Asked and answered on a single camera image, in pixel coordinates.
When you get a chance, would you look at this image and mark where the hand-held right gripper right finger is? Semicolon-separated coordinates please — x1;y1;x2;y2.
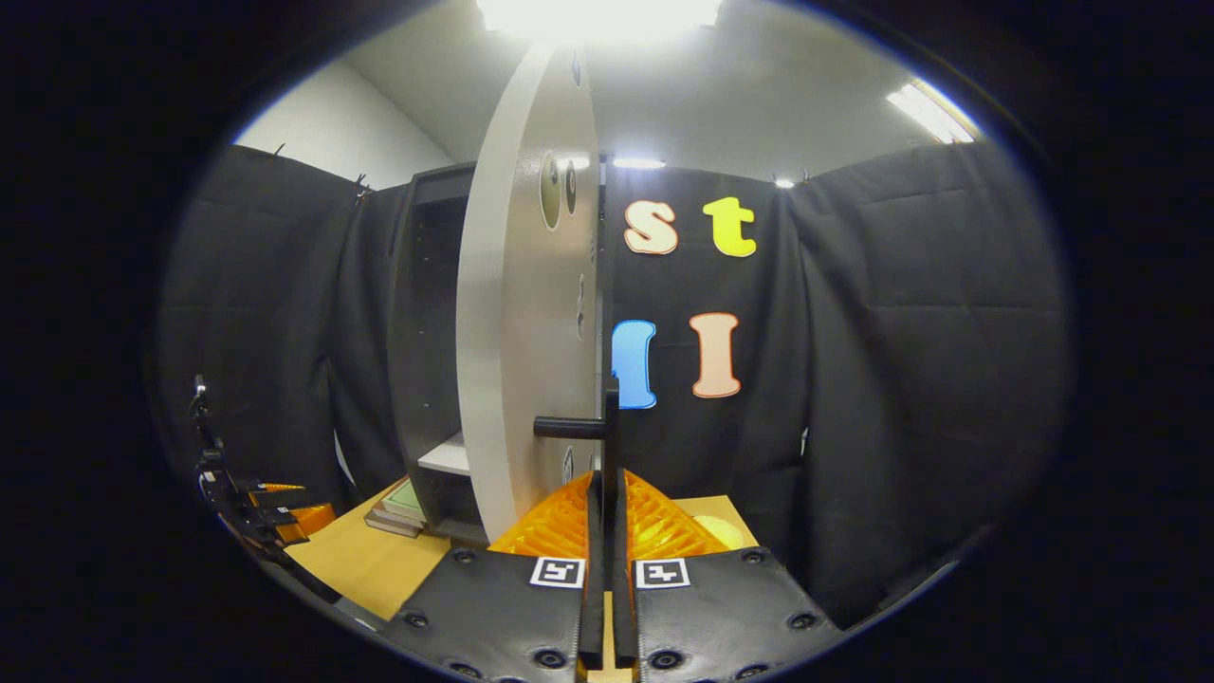
607;470;843;683

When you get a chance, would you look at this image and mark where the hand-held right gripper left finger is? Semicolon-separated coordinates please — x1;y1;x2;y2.
384;470;606;683

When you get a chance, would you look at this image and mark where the green notebook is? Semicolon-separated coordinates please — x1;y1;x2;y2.
381;479;430;521

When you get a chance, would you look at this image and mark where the yellow bun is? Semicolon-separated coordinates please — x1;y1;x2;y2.
697;515;747;551

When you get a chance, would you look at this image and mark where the black backdrop cloth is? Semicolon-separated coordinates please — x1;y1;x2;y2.
156;142;1073;629

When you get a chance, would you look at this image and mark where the long ceiling light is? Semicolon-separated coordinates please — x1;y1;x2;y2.
887;81;978;145
474;0;722;44

